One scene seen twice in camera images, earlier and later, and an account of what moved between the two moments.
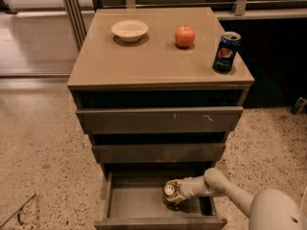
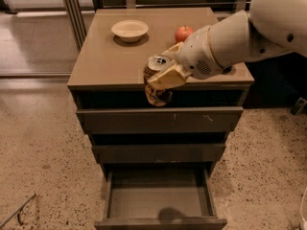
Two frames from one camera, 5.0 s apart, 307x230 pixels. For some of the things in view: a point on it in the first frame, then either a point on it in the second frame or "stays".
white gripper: x=188 y=189 → x=196 y=56
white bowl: x=129 y=30 stays
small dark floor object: x=298 y=106 stays
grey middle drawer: x=158 y=152 stays
